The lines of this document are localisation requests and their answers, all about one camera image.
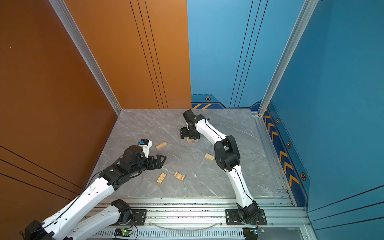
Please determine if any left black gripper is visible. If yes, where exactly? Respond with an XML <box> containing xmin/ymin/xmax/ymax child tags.
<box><xmin>130</xmin><ymin>154</ymin><xmax>167</xmax><ymax>177</ymax></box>

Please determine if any wood arch block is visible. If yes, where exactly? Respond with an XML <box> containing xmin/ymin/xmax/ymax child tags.
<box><xmin>174</xmin><ymin>171</ymin><xmax>186</xmax><ymax>181</ymax></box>

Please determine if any ribbed wood block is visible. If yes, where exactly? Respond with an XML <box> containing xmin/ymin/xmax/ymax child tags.
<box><xmin>205</xmin><ymin>154</ymin><xmax>215</xmax><ymax>161</ymax></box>

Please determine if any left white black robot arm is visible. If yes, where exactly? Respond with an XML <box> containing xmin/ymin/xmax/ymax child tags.
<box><xmin>23</xmin><ymin>145</ymin><xmax>167</xmax><ymax>240</ymax></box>

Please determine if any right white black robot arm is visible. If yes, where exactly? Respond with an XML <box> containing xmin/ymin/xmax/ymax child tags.
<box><xmin>181</xmin><ymin>110</ymin><xmax>262</xmax><ymax>225</ymax></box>

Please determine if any left green circuit board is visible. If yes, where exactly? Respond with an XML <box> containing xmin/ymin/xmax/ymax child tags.
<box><xmin>113</xmin><ymin>228</ymin><xmax>135</xmax><ymax>239</ymax></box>

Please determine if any green circuit board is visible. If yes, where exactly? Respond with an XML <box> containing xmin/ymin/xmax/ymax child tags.
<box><xmin>113</xmin><ymin>228</ymin><xmax>135</xmax><ymax>239</ymax></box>
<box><xmin>243</xmin><ymin>228</ymin><xmax>265</xmax><ymax>240</ymax></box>

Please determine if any right green circuit board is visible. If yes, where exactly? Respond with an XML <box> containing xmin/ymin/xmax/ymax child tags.
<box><xmin>243</xmin><ymin>228</ymin><xmax>265</xmax><ymax>240</ymax></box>

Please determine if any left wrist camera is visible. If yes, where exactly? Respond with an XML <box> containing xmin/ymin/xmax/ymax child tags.
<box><xmin>138</xmin><ymin>139</ymin><xmax>152</xmax><ymax>158</ymax></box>

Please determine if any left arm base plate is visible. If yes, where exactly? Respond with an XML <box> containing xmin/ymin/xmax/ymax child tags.
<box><xmin>118</xmin><ymin>209</ymin><xmax>147</xmax><ymax>226</ymax></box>

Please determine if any aluminium rail frame front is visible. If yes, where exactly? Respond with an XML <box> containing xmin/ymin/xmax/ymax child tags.
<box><xmin>53</xmin><ymin>196</ymin><xmax>318</xmax><ymax>240</ymax></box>

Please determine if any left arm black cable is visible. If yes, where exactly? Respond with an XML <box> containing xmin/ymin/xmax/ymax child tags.
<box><xmin>19</xmin><ymin>167</ymin><xmax>133</xmax><ymax>240</ymax></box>

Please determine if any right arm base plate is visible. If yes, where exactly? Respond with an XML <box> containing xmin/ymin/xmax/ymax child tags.
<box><xmin>225</xmin><ymin>209</ymin><xmax>268</xmax><ymax>226</ymax></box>

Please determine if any right aluminium corner post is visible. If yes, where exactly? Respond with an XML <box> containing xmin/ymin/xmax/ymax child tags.
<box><xmin>258</xmin><ymin>0</ymin><xmax>319</xmax><ymax>117</ymax></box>

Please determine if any aluminium corner post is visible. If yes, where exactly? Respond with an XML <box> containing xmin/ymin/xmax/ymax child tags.
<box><xmin>258</xmin><ymin>0</ymin><xmax>319</xmax><ymax>117</ymax></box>
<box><xmin>49</xmin><ymin>0</ymin><xmax>122</xmax><ymax>115</ymax></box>

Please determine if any left aluminium corner post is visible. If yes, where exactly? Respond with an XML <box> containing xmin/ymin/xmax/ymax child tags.
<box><xmin>49</xmin><ymin>0</ymin><xmax>122</xmax><ymax>115</ymax></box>

